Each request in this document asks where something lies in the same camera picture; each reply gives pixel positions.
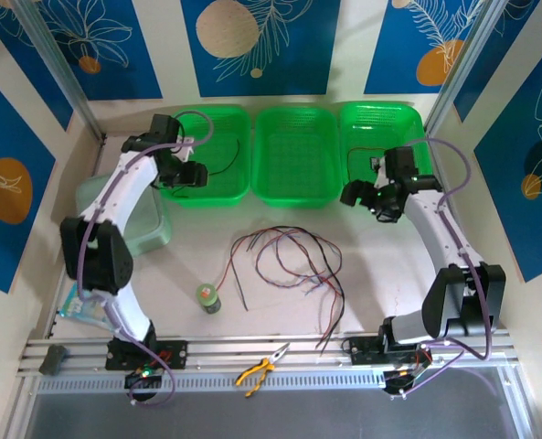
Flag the thin black wire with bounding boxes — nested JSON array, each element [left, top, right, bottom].
[[297, 232, 346, 352], [173, 136, 242, 200], [228, 230, 281, 311]]

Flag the green plastic mesh basket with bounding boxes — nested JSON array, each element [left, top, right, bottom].
[[340, 101, 438, 205], [159, 105, 252, 209], [250, 106, 345, 210]]

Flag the pale green plastic lid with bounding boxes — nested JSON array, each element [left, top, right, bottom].
[[76, 176, 174, 257]]

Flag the small green jar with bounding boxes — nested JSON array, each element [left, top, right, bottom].
[[195, 283, 223, 315]]

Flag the blue wipes packet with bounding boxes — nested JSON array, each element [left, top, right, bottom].
[[59, 283, 116, 330]]

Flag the grey sponge block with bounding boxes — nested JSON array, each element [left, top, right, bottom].
[[38, 345, 70, 377]]

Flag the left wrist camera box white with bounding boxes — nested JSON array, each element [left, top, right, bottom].
[[172, 135, 197, 162]]

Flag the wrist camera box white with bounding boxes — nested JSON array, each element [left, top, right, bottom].
[[172, 135, 197, 162], [373, 157, 390, 188]]

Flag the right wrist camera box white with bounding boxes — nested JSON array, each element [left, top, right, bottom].
[[373, 157, 390, 188]]

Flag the aluminium frame post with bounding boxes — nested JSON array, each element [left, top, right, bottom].
[[423, 0, 503, 138], [12, 0, 108, 144]]

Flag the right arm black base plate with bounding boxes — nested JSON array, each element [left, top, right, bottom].
[[348, 336, 434, 367]]

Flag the aluminium extrusion rail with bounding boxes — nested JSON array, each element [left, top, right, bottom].
[[16, 336, 521, 379]]

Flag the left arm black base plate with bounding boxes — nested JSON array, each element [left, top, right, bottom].
[[104, 339, 189, 371]]

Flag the slotted grey cable duct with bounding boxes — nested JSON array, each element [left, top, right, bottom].
[[35, 369, 388, 395]]

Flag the yellow handled pliers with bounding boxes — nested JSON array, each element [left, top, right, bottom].
[[234, 341, 292, 399]]

